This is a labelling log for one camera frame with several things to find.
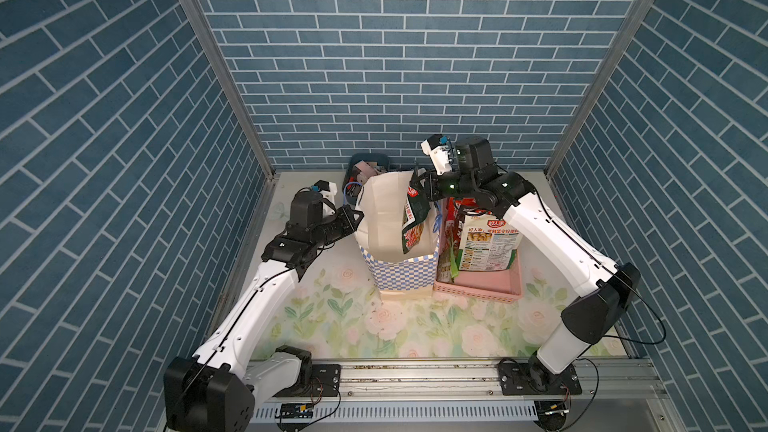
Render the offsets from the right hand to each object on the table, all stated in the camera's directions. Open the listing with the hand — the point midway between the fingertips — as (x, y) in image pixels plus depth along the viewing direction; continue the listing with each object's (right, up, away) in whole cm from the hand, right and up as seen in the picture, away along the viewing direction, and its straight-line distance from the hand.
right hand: (413, 183), depth 73 cm
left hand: (-10, -8, +3) cm, 13 cm away
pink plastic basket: (+28, -30, +16) cm, 44 cm away
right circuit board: (+33, -55, -2) cm, 64 cm away
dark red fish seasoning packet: (+21, -17, +12) cm, 30 cm away
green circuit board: (-28, -56, -1) cm, 63 cm away
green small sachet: (+12, -22, +10) cm, 27 cm away
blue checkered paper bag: (-5, -23, 0) cm, 23 cm away
